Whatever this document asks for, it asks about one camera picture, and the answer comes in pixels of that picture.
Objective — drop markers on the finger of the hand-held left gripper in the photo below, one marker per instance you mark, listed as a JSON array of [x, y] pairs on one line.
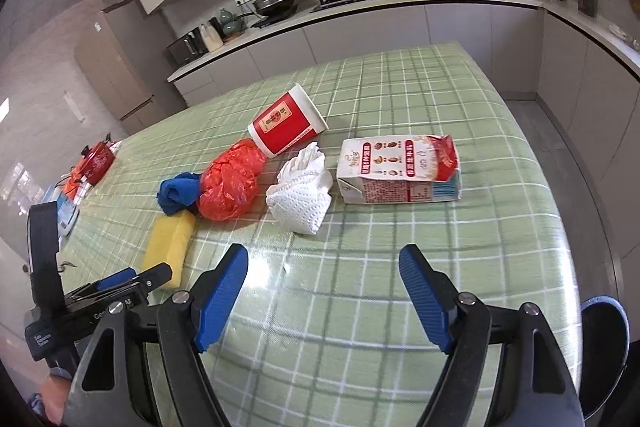
[[117, 279], [157, 276]]

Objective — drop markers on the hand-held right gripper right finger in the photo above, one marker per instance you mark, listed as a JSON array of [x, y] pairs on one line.
[[425, 297]]

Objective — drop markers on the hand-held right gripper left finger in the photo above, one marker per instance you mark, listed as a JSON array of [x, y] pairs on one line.
[[222, 297]]

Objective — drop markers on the yellow sponge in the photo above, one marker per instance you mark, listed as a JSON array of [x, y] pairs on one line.
[[167, 247]]

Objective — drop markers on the blue cloth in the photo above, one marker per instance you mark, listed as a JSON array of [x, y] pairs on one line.
[[175, 194]]

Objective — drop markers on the red plastic bag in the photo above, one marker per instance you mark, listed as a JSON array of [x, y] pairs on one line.
[[230, 182]]

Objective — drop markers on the white paper towel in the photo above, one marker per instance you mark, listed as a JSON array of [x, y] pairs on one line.
[[300, 192]]

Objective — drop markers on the white red milk carton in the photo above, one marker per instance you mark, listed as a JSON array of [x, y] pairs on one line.
[[390, 167]]

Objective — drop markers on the red paper cup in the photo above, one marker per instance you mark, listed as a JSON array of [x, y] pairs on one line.
[[285, 122]]

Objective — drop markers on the black plastic bucket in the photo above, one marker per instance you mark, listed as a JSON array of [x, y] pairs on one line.
[[605, 357]]

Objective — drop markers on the person's left hand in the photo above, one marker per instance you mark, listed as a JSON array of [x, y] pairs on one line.
[[57, 394]]

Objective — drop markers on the white small appliance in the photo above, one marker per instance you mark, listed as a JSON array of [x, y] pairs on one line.
[[67, 212]]

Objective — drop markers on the orange red packet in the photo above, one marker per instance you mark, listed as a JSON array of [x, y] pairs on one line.
[[75, 177]]

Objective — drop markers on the green checkered tablecloth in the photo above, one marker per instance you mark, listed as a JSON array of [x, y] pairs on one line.
[[400, 217]]

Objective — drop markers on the beige refrigerator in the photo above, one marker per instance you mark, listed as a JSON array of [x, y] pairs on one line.
[[112, 67]]

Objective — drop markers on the black toaster oven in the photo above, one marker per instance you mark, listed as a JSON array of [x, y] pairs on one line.
[[187, 47]]

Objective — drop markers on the white bag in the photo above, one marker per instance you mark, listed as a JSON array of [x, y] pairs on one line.
[[212, 38]]

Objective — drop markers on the green ceramic jar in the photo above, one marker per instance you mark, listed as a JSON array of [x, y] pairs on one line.
[[227, 24]]

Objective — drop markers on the grey lower cabinets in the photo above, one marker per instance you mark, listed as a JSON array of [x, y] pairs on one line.
[[350, 32]]

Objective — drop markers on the black induction cooker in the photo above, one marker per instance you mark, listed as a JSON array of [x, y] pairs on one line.
[[277, 19]]

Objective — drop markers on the covered grey wok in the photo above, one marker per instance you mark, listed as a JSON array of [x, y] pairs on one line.
[[272, 1]]

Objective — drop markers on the black chopstick holder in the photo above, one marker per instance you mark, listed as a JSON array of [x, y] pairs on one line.
[[587, 2]]

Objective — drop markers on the round woven trivet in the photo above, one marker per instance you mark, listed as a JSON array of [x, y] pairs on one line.
[[635, 2]]

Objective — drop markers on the white wall note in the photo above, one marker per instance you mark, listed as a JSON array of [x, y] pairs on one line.
[[75, 107]]

